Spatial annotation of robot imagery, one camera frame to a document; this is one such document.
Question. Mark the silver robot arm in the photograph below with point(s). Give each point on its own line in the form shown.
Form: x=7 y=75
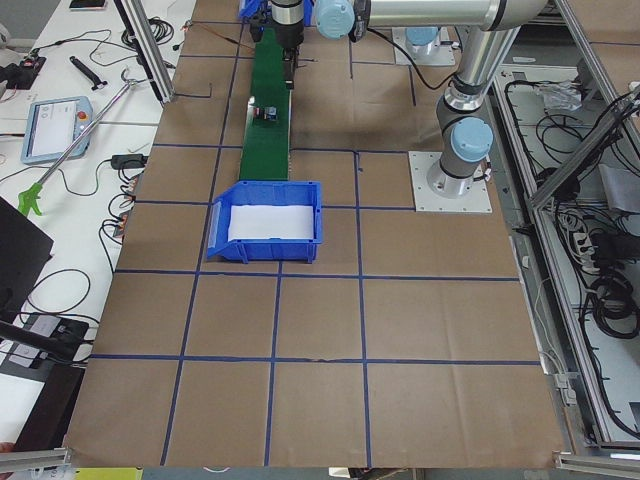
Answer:
x=334 y=19
x=493 y=24

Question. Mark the left blue plastic bin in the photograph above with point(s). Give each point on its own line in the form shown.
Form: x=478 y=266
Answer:
x=276 y=193

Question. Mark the green conveyor belt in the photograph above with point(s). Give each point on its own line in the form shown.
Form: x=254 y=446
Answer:
x=266 y=146

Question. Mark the aluminium frame post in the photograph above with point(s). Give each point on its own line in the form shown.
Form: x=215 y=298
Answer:
x=137 y=27

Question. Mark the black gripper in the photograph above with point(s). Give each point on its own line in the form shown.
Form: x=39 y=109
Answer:
x=288 y=35

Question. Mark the black power adapter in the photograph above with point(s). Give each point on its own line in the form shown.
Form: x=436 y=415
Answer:
x=128 y=161

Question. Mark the white foam in left bin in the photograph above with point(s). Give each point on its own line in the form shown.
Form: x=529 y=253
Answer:
x=253 y=222

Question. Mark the right blue plastic bin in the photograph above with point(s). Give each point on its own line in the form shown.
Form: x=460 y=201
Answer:
x=257 y=11

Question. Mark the black angled handle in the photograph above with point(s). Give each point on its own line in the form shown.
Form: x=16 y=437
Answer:
x=96 y=82

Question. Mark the blue plastic bin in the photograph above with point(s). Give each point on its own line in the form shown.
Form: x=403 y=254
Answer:
x=276 y=193
x=257 y=11

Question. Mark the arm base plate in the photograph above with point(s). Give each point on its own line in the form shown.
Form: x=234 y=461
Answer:
x=427 y=46
x=436 y=192

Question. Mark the blue teach pendant tablet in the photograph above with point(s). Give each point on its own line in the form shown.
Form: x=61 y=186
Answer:
x=52 y=125

